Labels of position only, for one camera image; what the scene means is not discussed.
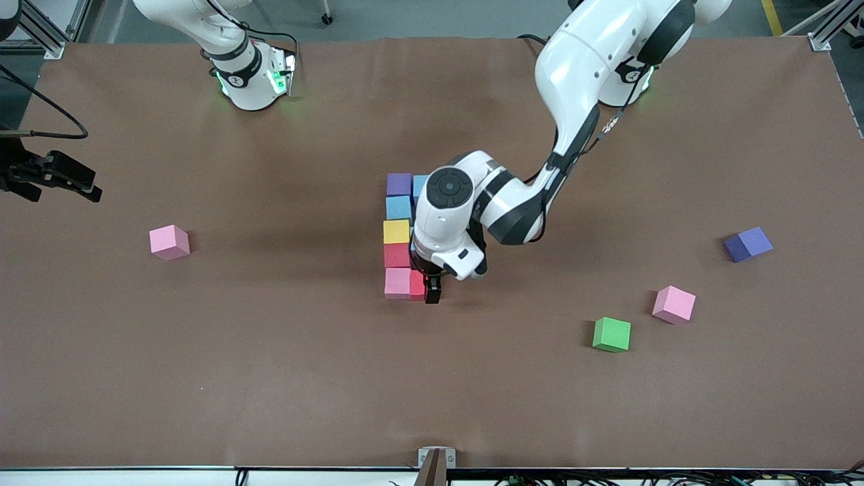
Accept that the grey metal table bracket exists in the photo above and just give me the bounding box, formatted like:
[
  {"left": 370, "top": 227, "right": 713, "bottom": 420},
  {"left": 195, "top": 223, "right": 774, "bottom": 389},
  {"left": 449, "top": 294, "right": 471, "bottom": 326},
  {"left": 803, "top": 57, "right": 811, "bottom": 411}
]
[{"left": 413, "top": 447, "right": 457, "bottom": 486}]

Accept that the white table edge rail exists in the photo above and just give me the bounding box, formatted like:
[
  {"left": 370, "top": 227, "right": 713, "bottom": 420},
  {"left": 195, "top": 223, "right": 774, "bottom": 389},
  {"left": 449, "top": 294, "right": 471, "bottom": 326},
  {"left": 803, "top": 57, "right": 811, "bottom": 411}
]
[{"left": 0, "top": 467, "right": 864, "bottom": 486}]

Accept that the pink foam cube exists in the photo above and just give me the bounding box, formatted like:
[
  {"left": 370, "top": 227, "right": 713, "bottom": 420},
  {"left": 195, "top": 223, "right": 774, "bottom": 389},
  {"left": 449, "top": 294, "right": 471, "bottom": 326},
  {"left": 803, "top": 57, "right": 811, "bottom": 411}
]
[
  {"left": 384, "top": 268, "right": 411, "bottom": 300},
  {"left": 652, "top": 285, "right": 697, "bottom": 325},
  {"left": 149, "top": 225, "right": 191, "bottom": 261}
]

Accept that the brown table cover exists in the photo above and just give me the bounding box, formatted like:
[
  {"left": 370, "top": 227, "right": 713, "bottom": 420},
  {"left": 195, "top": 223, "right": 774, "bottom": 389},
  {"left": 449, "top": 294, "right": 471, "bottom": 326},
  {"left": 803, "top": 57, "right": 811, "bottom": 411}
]
[{"left": 0, "top": 35, "right": 864, "bottom": 470}]

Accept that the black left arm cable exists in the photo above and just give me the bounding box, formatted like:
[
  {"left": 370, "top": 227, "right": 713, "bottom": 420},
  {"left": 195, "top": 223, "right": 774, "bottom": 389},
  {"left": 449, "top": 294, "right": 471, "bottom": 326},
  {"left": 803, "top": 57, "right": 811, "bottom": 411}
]
[{"left": 533, "top": 64, "right": 655, "bottom": 186}]

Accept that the green foam cube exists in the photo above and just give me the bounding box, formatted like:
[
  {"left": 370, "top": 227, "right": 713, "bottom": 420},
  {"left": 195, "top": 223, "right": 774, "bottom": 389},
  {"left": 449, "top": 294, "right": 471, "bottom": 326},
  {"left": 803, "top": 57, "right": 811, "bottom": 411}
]
[{"left": 592, "top": 317, "right": 632, "bottom": 353}]

